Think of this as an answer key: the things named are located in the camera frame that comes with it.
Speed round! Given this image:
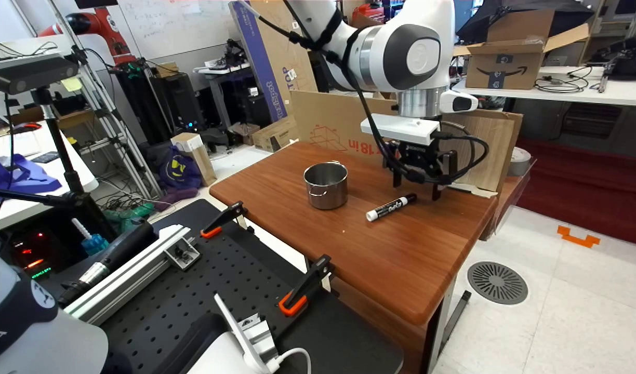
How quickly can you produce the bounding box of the small cardboard box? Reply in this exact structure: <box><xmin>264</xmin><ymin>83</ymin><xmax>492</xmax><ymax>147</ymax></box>
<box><xmin>251</xmin><ymin>115</ymin><xmax>299</xmax><ymax>153</ymax></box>

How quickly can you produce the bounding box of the flat cardboard panel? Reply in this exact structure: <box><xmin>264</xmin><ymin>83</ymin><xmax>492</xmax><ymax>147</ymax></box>
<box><xmin>289</xmin><ymin>89</ymin><xmax>524</xmax><ymax>194</ymax></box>

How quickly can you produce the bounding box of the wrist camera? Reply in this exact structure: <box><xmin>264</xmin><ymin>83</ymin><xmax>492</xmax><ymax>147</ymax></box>
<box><xmin>361</xmin><ymin>114</ymin><xmax>441</xmax><ymax>146</ymax></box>

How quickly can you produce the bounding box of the red robot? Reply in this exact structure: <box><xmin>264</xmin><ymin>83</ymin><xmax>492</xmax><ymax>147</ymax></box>
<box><xmin>37</xmin><ymin>7</ymin><xmax>138</xmax><ymax>66</ymax></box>

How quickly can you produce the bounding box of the coil of black cable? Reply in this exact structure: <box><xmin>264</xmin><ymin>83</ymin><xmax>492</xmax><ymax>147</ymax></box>
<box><xmin>533</xmin><ymin>66</ymin><xmax>590</xmax><ymax>95</ymax></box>

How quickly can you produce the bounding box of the black clamp with orange tips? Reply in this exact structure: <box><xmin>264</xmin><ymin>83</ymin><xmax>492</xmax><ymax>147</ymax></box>
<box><xmin>277</xmin><ymin>254</ymin><xmax>334</xmax><ymax>318</ymax></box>
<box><xmin>200</xmin><ymin>201</ymin><xmax>249</xmax><ymax>240</ymax></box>

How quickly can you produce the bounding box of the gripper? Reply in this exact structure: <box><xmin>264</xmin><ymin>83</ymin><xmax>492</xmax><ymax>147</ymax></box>
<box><xmin>385</xmin><ymin>140</ymin><xmax>459</xmax><ymax>202</ymax></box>

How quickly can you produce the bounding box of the black computer tower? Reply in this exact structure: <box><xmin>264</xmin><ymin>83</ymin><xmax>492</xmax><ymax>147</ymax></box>
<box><xmin>114</xmin><ymin>64</ymin><xmax>205</xmax><ymax>144</ymax></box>

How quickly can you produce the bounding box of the blue handled tool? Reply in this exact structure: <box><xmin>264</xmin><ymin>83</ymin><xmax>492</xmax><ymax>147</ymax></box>
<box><xmin>71</xmin><ymin>218</ymin><xmax>110</xmax><ymax>257</ymax></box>

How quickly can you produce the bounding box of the steel pot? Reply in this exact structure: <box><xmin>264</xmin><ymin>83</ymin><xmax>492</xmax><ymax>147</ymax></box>
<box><xmin>303</xmin><ymin>161</ymin><xmax>349</xmax><ymax>211</ymax></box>

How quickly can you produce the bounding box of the purple cloth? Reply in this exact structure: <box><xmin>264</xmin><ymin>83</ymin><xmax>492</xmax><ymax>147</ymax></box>
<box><xmin>0</xmin><ymin>148</ymin><xmax>63</xmax><ymax>204</ymax></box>

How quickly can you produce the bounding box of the aluminium rail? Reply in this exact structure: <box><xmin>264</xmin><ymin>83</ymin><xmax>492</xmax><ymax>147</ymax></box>
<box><xmin>63</xmin><ymin>224</ymin><xmax>201</xmax><ymax>326</ymax></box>

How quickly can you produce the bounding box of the computer with red lights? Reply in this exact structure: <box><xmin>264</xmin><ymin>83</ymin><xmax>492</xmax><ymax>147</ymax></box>
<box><xmin>0</xmin><ymin>222</ymin><xmax>81</xmax><ymax>282</ymax></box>

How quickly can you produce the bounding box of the tall cardboard box purple side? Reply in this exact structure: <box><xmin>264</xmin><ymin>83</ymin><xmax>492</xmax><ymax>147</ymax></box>
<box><xmin>228</xmin><ymin>0</ymin><xmax>319</xmax><ymax>124</ymax></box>

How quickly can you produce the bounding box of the black marker with white cap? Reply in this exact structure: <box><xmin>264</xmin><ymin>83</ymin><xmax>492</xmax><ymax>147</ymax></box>
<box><xmin>365</xmin><ymin>193</ymin><xmax>418</xmax><ymax>223</ymax></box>

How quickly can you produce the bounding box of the round floor vent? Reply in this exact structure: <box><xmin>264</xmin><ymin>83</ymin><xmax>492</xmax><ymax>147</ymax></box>
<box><xmin>467</xmin><ymin>261</ymin><xmax>529</xmax><ymax>306</ymax></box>

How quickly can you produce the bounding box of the grey tape roll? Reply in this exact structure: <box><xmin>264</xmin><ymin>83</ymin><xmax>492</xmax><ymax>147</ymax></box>
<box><xmin>507</xmin><ymin>146</ymin><xmax>533</xmax><ymax>178</ymax></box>

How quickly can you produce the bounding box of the blue bag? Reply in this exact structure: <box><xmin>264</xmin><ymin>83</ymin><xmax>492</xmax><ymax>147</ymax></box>
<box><xmin>156</xmin><ymin>145</ymin><xmax>203</xmax><ymax>191</ymax></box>

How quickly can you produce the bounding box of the metal ladder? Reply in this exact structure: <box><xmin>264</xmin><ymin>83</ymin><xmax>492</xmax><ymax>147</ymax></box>
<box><xmin>47</xmin><ymin>0</ymin><xmax>164</xmax><ymax>201</ymax></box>

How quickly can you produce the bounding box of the whiteboard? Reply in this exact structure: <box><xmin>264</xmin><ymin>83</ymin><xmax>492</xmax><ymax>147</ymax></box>
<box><xmin>117</xmin><ymin>0</ymin><xmax>236</xmax><ymax>59</ymax></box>

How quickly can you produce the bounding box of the white round table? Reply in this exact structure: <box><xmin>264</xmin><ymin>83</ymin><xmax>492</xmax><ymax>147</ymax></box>
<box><xmin>0</xmin><ymin>122</ymin><xmax>100</xmax><ymax>235</ymax></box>

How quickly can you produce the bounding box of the open cardboard box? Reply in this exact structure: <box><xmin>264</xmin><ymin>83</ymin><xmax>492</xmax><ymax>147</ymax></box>
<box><xmin>453</xmin><ymin>9</ymin><xmax>592</xmax><ymax>90</ymax></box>

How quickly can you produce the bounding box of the camera on tripod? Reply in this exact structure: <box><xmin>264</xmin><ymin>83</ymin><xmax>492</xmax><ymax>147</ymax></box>
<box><xmin>0</xmin><ymin>52</ymin><xmax>117</xmax><ymax>245</ymax></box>

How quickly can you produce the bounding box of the black cylindrical tool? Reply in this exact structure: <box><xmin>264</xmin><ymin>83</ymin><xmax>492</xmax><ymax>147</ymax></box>
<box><xmin>57</xmin><ymin>222</ymin><xmax>158</xmax><ymax>308</ymax></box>

